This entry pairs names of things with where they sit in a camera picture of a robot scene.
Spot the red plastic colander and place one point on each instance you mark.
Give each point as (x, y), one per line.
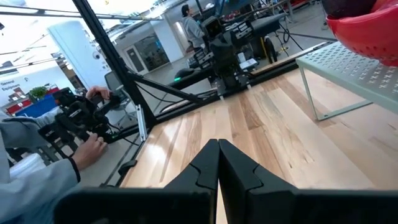
(370, 37)

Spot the person's forearm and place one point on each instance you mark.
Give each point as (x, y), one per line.
(31, 193)

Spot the pale green perforated shelf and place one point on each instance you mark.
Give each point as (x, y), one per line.
(348, 68)

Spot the grey office chair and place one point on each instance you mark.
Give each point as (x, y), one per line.
(113, 82)

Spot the person's hand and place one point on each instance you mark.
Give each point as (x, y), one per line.
(98, 92)
(88, 152)

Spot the orange toy fruit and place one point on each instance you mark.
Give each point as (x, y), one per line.
(380, 4)

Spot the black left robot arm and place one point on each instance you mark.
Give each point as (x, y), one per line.
(192, 76)

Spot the black round fruit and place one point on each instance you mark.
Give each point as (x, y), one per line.
(348, 7)

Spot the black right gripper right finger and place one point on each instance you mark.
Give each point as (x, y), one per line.
(236, 174)

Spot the green potted plant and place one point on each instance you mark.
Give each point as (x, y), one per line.
(38, 92)

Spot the person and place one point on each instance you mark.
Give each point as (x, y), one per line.
(192, 29)

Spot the black metal table frame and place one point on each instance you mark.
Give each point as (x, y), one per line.
(109, 53)

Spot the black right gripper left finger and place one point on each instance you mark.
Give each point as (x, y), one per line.
(205, 168)

